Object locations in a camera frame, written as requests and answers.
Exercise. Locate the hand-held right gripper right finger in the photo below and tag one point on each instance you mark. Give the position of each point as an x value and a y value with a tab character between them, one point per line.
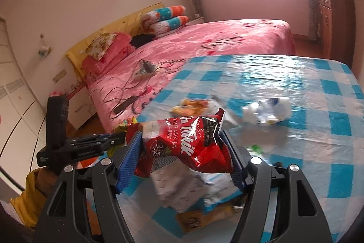
237	169

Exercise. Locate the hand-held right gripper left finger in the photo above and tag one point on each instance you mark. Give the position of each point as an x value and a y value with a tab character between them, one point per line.
129	166

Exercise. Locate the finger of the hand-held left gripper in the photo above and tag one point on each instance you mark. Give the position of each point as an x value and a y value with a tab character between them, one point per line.
108	140

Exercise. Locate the printed plastic bag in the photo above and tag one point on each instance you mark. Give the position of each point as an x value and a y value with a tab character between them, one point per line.
128	125

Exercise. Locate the red milk tea packet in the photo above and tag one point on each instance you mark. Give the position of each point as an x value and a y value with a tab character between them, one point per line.
199	152

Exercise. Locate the person's left forearm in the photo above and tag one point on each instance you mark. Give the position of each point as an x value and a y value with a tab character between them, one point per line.
34	191

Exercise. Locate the small green wrapper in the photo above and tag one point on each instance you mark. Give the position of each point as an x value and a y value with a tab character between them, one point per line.
256	149

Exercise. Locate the white nightstand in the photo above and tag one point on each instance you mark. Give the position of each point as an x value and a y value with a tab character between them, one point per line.
81	109

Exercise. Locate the white speckled wrapper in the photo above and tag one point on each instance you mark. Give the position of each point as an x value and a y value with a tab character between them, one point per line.
176	186

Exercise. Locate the white wardrobe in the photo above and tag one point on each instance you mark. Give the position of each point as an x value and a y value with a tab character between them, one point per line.
17	89

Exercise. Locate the white blue crumpled wrapper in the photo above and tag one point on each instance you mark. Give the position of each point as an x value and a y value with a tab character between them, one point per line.
267	112

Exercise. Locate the orange brown snack wrapper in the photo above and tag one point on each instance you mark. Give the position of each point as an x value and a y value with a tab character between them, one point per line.
196	218

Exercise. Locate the yellow snack wrapper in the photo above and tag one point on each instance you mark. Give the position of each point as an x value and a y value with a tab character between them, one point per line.
190	106

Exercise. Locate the blue white checkered tablecloth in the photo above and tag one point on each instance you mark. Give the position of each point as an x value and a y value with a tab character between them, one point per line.
312	146

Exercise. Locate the pink folded blanket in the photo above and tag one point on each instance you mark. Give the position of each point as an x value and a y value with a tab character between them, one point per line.
116	52

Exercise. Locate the floral pillow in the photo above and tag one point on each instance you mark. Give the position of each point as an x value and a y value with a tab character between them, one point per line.
101	43

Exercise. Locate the black cloth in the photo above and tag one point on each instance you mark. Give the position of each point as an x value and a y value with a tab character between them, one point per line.
143	40

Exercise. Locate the yellow wooden headboard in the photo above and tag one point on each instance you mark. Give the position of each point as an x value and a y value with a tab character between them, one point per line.
128	21

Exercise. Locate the pink bed cover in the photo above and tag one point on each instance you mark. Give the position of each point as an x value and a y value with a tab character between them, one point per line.
213	41

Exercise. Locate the brown wooden cabinet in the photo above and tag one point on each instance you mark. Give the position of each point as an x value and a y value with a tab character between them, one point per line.
335	18

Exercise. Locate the wall socket plate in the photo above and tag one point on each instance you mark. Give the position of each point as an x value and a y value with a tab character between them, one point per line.
59	75

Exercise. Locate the small wall hanging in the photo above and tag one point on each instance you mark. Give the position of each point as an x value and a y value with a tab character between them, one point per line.
44	48

